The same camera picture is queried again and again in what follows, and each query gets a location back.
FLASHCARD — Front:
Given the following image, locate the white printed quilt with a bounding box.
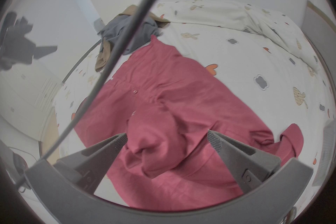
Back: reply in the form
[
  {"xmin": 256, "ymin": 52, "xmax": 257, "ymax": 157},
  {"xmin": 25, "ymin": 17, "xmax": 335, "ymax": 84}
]
[{"xmin": 156, "ymin": 0, "xmax": 323, "ymax": 74}]

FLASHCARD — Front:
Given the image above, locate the grey garment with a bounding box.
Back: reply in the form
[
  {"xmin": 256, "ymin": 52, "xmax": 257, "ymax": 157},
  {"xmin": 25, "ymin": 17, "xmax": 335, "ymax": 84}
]
[{"xmin": 98, "ymin": 14, "xmax": 164, "ymax": 56}]

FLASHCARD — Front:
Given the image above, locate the tan garment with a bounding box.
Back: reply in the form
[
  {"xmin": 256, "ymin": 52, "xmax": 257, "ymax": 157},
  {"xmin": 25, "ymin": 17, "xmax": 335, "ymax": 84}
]
[{"xmin": 94, "ymin": 4, "xmax": 172, "ymax": 73}]

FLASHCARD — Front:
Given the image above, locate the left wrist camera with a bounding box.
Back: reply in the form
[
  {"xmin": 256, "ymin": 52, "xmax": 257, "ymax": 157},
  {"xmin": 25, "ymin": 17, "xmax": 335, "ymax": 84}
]
[{"xmin": 14, "ymin": 16, "xmax": 34, "ymax": 34}]

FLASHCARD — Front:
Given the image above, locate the clear plastic box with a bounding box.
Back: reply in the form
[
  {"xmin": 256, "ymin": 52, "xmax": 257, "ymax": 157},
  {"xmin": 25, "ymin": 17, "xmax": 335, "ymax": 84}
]
[{"xmin": 312, "ymin": 120, "xmax": 336, "ymax": 187}]

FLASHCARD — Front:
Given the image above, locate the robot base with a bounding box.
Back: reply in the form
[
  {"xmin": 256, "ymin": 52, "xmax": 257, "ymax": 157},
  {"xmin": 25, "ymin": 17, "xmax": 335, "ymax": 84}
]
[{"xmin": 0, "ymin": 145, "xmax": 40, "ymax": 193}]

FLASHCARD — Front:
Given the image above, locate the red shirt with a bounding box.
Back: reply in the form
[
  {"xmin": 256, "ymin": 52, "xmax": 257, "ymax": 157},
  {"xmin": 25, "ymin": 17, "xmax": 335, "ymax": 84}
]
[{"xmin": 74, "ymin": 35, "xmax": 305, "ymax": 212}]

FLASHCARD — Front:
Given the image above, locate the black cable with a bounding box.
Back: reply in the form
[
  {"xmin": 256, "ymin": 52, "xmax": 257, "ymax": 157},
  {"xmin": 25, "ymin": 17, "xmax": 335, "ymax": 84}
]
[{"xmin": 14, "ymin": 0, "xmax": 196, "ymax": 188}]

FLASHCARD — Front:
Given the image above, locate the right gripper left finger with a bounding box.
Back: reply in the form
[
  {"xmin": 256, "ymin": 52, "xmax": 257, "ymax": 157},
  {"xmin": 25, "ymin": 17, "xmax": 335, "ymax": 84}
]
[{"xmin": 56, "ymin": 133, "xmax": 128, "ymax": 194}]

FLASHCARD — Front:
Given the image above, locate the white wardrobe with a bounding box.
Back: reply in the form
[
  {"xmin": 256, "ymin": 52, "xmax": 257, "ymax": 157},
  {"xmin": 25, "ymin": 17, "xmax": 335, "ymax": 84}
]
[{"xmin": 0, "ymin": 59, "xmax": 62, "ymax": 120}]

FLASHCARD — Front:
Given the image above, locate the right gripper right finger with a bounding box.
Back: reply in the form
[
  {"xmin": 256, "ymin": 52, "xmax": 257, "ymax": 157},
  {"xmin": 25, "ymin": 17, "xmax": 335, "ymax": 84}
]
[{"xmin": 207, "ymin": 130, "xmax": 282, "ymax": 194}]

